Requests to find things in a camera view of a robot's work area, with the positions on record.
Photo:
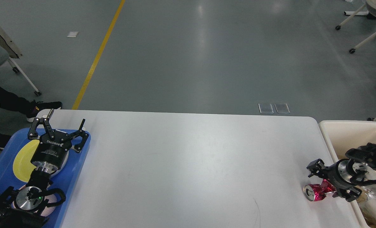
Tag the yellow plastic plate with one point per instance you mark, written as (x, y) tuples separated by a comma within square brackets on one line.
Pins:
[(22, 166)]

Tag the beige plastic bin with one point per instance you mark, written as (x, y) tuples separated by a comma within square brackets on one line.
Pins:
[(340, 136)]

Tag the clear floor plate right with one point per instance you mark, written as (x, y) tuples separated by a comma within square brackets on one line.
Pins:
[(282, 108)]

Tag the clear floor plate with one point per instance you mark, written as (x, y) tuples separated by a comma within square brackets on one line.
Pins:
[(282, 108), (266, 108)]

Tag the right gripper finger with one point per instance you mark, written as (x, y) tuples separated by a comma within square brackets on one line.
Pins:
[(349, 195), (319, 169)]

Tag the clear floor plate left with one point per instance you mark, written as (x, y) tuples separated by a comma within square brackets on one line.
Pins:
[(266, 108)]

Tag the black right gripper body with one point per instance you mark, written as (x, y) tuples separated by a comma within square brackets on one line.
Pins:
[(342, 176)]

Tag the person in black clothes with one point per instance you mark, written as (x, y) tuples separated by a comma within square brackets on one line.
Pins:
[(12, 102)]

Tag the blue plastic tray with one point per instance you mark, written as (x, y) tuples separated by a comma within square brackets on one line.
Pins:
[(66, 179)]

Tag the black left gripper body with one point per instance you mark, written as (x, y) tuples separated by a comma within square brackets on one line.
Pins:
[(52, 155)]

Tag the red object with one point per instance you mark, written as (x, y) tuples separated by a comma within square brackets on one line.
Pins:
[(317, 192)]

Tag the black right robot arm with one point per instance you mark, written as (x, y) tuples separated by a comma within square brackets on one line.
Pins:
[(364, 158)]

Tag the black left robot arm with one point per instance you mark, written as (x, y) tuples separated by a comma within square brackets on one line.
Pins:
[(18, 218)]

